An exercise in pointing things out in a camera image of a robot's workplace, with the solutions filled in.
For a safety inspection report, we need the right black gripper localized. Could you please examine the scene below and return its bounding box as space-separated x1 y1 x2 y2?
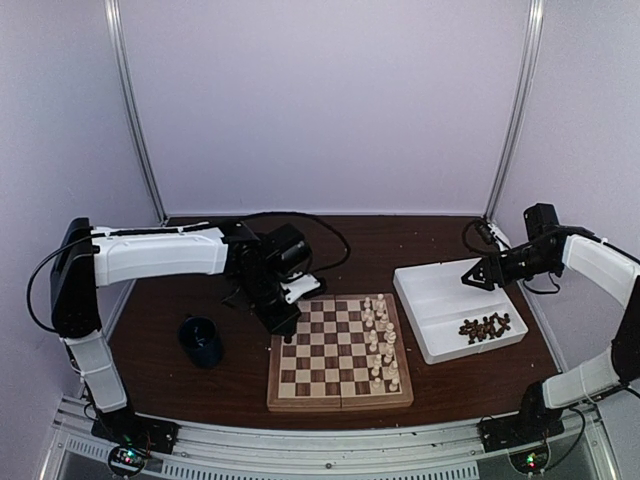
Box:
462 244 560 291

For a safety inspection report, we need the wooden chess board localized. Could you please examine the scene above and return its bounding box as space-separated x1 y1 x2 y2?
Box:
266 293 414 413

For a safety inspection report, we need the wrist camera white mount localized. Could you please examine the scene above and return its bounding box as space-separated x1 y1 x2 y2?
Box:
280 273 326 304
487 223 512 251

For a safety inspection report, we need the left aluminium frame post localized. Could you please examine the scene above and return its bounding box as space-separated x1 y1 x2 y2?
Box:
104 0 169 224

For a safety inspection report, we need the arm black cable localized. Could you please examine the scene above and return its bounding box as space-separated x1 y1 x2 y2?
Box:
462 217 564 296
27 212 351 331

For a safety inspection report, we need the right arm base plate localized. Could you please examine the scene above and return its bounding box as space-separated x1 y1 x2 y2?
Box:
477 414 565 452

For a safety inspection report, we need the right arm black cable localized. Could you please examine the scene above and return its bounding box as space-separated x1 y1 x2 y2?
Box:
462 217 564 296

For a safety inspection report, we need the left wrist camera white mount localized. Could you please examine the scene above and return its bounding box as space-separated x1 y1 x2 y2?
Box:
280 273 326 304

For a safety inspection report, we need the dark blue mug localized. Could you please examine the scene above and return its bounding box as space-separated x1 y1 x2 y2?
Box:
177 316 224 369

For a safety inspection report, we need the right aluminium frame post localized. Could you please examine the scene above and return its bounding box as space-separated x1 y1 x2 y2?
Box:
485 0 545 220

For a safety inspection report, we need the white plastic compartment tray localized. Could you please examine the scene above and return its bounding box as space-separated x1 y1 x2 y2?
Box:
393 258 528 365

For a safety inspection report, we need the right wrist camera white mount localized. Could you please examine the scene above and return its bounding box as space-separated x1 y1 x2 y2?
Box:
487 223 512 251

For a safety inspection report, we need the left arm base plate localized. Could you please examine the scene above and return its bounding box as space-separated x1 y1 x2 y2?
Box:
91 412 179 454

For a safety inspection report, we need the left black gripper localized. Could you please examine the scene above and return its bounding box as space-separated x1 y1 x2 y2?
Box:
237 269 302 337

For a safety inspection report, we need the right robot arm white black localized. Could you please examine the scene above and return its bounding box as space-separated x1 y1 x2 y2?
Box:
461 203 639 442

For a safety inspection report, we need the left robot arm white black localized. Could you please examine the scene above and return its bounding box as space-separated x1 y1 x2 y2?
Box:
26 217 322 444

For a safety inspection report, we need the pile of brown chess pieces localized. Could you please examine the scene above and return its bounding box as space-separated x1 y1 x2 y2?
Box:
458 312 511 345

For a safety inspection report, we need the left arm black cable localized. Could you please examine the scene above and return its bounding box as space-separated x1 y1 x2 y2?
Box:
27 212 351 331

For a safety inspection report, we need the row of white chess pieces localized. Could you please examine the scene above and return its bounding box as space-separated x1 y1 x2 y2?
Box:
361 293 401 395

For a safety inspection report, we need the aluminium frame post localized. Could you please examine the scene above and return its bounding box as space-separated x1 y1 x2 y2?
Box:
104 0 169 224
485 0 545 220

